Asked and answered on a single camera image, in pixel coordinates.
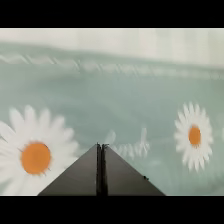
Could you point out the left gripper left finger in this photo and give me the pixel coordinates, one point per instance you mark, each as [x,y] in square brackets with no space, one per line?
[81,176]

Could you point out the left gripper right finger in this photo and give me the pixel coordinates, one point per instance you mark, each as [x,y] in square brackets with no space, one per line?
[126,178]

